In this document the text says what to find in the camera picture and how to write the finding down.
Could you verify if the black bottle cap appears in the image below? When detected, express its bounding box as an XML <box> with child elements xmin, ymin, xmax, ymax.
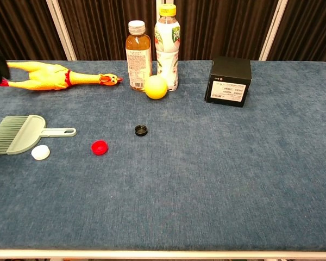
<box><xmin>134</xmin><ymin>124</ymin><xmax>149</xmax><ymax>136</ymax></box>

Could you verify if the red bottle cap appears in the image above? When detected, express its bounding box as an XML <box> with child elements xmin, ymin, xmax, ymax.
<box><xmin>91</xmin><ymin>140</ymin><xmax>109</xmax><ymax>156</ymax></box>

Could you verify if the yellow rubber chicken toy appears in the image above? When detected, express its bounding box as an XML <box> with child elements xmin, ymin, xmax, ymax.
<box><xmin>0</xmin><ymin>61</ymin><xmax>124</xmax><ymax>91</ymax></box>

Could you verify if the brown tea bottle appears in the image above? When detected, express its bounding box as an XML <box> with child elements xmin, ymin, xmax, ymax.
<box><xmin>125</xmin><ymin>20</ymin><xmax>153</xmax><ymax>92</ymax></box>

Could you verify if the blue table cloth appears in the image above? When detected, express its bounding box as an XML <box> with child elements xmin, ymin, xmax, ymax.
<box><xmin>0</xmin><ymin>60</ymin><xmax>326</xmax><ymax>252</ymax></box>

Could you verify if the yellow ball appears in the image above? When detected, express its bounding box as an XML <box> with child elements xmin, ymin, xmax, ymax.
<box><xmin>144</xmin><ymin>74</ymin><xmax>168</xmax><ymax>100</ymax></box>

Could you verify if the small green hand broom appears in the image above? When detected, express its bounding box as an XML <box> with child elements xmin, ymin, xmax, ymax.
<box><xmin>0</xmin><ymin>115</ymin><xmax>77</xmax><ymax>157</ymax></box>

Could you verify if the dark brown curtain panel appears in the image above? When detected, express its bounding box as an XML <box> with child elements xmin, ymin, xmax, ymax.
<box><xmin>58</xmin><ymin>0</ymin><xmax>157</xmax><ymax>61</ymax></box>
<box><xmin>0</xmin><ymin>0</ymin><xmax>68</xmax><ymax>61</ymax></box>
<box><xmin>159</xmin><ymin>0</ymin><xmax>275</xmax><ymax>61</ymax></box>
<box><xmin>267</xmin><ymin>0</ymin><xmax>326</xmax><ymax>65</ymax></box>

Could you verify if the black cardboard box white label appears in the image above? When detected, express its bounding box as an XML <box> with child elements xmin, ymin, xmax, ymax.
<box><xmin>204</xmin><ymin>56</ymin><xmax>252</xmax><ymax>108</ymax></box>

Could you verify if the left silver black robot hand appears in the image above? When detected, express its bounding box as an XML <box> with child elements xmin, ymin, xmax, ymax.
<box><xmin>0</xmin><ymin>48</ymin><xmax>11</xmax><ymax>84</ymax></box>

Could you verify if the white drink bottle yellow cap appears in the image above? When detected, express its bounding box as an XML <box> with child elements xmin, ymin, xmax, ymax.
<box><xmin>154</xmin><ymin>4</ymin><xmax>181</xmax><ymax>92</ymax></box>

